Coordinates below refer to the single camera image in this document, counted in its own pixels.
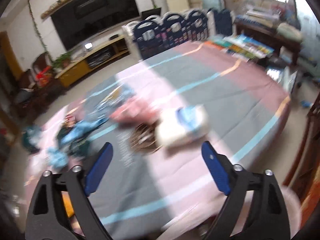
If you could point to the black television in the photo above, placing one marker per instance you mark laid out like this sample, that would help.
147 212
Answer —
95 15

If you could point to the blue face mask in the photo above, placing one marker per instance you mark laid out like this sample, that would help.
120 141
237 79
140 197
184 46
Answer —
57 157

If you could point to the dark wooden armchair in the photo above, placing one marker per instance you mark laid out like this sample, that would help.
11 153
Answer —
41 60

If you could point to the grey green cushion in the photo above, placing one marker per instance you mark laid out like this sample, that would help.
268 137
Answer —
290 31

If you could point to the blue white playpen fence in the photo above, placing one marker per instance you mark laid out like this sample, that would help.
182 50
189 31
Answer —
175 30

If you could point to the dark wooden side table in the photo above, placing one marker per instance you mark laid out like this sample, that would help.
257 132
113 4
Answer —
265 33

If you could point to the red gift box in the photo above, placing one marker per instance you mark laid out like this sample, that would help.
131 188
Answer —
44 76

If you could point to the small black box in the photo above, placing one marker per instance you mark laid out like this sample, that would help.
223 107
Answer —
113 37

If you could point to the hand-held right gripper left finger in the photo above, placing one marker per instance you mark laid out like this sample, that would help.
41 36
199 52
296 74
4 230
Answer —
98 167

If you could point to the small white device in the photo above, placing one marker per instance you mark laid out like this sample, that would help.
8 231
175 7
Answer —
88 46

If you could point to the green ivy garland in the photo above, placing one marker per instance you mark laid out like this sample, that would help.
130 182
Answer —
37 27

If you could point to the potted green plant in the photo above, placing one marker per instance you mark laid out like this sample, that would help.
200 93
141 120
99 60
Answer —
62 61

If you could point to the black monitor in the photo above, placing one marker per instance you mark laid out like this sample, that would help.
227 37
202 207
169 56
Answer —
151 13

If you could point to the blue cloth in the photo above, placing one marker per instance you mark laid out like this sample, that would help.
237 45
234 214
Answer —
80 130

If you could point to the yellow wooden TV cabinet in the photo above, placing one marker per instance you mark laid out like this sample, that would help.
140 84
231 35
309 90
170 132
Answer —
75 71

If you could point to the red gold patterned cushion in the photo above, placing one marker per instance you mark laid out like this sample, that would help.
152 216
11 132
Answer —
310 205

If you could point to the clear plastic bag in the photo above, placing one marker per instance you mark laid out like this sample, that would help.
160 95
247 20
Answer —
112 100

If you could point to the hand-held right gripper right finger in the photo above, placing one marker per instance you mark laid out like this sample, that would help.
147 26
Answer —
216 170

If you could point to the black audio receiver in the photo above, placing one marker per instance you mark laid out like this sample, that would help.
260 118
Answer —
100 57

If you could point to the stack of books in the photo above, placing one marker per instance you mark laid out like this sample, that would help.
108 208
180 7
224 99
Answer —
260 16

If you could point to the white blue paper cup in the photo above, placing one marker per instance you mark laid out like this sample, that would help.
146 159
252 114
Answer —
175 132

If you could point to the checked pink grey tablecloth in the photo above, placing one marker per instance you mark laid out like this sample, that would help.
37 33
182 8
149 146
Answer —
187 80

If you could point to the row of picture books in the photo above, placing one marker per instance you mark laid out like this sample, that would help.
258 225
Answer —
245 46

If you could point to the pink plastic bag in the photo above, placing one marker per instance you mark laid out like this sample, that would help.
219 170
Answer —
135 111

